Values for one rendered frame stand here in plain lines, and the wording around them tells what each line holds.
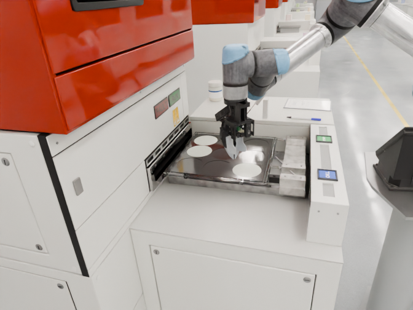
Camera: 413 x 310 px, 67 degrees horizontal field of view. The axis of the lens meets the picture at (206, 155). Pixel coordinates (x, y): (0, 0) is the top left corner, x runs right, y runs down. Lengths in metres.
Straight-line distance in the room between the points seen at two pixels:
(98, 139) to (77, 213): 0.19
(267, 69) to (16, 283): 0.97
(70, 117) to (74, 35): 0.16
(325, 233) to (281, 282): 0.19
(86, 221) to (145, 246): 0.28
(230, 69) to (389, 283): 1.12
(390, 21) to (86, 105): 0.93
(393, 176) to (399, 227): 0.26
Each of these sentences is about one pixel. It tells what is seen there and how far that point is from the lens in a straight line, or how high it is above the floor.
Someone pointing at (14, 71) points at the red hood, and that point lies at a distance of 0.70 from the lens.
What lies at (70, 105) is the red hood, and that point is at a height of 1.28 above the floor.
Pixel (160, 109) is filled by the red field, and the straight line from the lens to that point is 1.15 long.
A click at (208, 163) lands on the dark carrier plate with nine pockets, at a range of 1.16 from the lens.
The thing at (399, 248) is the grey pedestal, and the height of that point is 0.54.
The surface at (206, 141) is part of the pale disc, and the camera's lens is 1.34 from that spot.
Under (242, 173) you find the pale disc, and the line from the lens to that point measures 1.09.
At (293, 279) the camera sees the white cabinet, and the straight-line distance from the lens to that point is 0.98.
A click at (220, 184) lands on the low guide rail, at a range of 1.14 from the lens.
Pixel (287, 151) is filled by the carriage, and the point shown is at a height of 0.88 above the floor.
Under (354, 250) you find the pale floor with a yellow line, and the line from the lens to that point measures 2.22.
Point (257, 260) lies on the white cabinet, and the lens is 0.95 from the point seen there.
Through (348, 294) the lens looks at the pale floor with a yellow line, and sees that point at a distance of 1.97.
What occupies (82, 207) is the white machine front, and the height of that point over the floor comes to 1.02.
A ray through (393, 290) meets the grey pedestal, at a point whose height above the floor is 0.33.
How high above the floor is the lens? 1.46
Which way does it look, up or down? 27 degrees down
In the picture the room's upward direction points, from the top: 3 degrees counter-clockwise
